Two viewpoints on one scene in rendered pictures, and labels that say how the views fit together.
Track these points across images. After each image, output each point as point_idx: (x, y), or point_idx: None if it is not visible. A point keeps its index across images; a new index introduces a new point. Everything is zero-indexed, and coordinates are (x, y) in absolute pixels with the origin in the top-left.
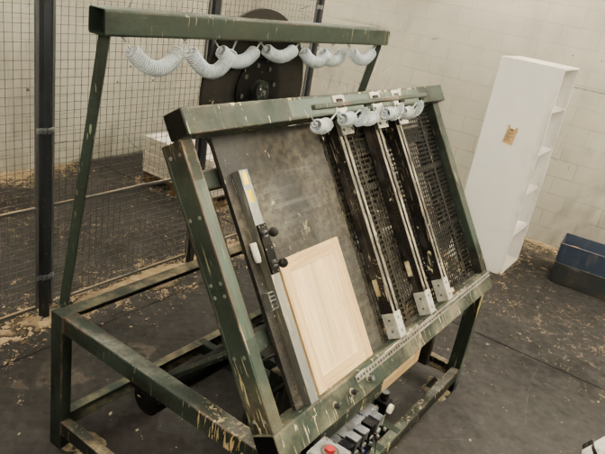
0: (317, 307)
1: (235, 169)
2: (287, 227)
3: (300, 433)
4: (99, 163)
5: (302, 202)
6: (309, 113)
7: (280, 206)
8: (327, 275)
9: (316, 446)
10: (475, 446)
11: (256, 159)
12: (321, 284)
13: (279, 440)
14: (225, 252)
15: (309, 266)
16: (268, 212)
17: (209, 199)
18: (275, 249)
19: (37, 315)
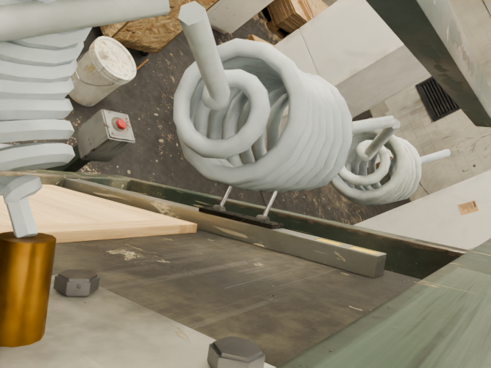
0: (68, 205)
1: (383, 278)
2: (191, 250)
3: (101, 175)
4: None
5: (164, 273)
6: (436, 290)
7: (234, 263)
8: (36, 215)
9: (126, 137)
10: None
11: (370, 295)
12: (57, 212)
13: (132, 178)
14: (305, 216)
15: (107, 221)
16: (257, 257)
17: (379, 233)
18: (202, 237)
19: None
